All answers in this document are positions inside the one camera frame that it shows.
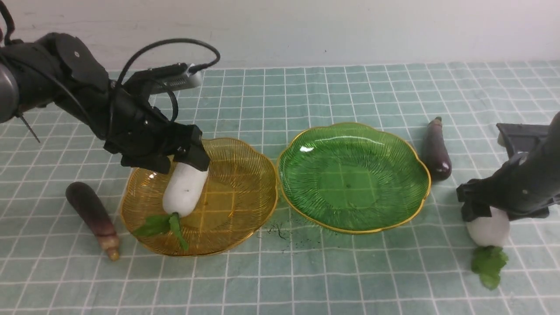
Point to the dark purple eggplant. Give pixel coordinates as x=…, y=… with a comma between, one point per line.
x=433, y=152

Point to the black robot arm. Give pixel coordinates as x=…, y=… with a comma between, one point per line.
x=547, y=154
x=58, y=68

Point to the white radish green leaves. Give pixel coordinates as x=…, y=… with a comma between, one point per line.
x=489, y=258

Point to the green checkered tablecloth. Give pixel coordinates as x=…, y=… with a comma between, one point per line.
x=52, y=264

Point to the green glass plate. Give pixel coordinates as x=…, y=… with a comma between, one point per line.
x=353, y=179

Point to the dark wrist camera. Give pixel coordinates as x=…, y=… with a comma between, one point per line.
x=518, y=138

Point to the purple eggplant with pale stem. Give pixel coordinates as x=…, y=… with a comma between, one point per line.
x=90, y=208

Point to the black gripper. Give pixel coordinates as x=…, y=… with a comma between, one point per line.
x=523, y=191
x=146, y=139

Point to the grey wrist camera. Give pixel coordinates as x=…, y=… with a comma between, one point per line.
x=175, y=77

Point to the amber glass plate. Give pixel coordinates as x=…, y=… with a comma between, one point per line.
x=238, y=197

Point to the white radish with leaves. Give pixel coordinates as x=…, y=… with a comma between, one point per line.
x=180, y=198

